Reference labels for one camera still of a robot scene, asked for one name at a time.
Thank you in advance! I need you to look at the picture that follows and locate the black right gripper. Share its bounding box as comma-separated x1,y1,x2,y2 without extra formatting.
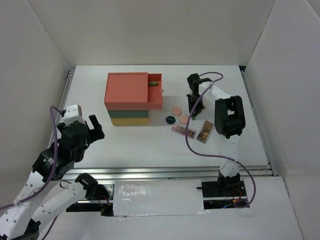
187,93,205,116

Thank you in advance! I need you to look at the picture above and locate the rounded peach makeup sponge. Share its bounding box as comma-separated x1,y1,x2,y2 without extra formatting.
179,114,189,125

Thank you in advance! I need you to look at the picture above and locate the round peach powder puff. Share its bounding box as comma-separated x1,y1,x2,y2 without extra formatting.
171,106,183,117

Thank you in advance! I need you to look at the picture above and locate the green drawer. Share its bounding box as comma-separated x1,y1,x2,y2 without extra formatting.
107,110,149,119

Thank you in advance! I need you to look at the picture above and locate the dark green round puff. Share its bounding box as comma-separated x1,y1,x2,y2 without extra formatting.
165,115,176,125

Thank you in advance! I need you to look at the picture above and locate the salmon top drawer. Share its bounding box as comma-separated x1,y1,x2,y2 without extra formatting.
147,73,163,110

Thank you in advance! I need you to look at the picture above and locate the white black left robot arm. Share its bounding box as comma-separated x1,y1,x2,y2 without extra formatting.
0,115,105,240

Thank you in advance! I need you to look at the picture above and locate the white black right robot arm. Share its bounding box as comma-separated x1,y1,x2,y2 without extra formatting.
185,72,246,196

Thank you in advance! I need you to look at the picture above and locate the yellow bottom drawer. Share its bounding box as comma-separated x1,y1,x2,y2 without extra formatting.
110,117,150,126

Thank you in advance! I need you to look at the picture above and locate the long pink eyeshadow palette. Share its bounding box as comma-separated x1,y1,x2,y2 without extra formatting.
171,124,197,139

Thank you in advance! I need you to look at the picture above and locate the brown gold eyeshadow palette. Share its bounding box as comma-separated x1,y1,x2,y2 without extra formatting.
196,120,214,144

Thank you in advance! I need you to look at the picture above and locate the white foil-edged cover plate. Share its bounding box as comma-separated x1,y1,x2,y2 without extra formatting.
113,180,205,217

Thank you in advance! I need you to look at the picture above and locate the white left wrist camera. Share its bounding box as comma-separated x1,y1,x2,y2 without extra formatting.
62,104,85,126

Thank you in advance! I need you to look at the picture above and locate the three-tier drawer organizer frame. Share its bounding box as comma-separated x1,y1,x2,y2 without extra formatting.
104,72,149,111

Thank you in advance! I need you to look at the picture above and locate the aluminium left side rail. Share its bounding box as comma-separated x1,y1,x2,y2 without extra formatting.
49,69,75,145

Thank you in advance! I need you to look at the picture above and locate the aluminium rail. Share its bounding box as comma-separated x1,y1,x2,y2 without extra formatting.
239,66,279,177
49,69,75,145
59,165,278,181

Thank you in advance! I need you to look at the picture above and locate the aluminium front rail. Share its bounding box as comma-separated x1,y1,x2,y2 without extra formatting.
59,165,278,181

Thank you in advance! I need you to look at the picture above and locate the aluminium right side rail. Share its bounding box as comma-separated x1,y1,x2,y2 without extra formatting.
239,66,279,177

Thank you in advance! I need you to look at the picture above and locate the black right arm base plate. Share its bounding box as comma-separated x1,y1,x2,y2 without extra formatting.
201,180,247,198

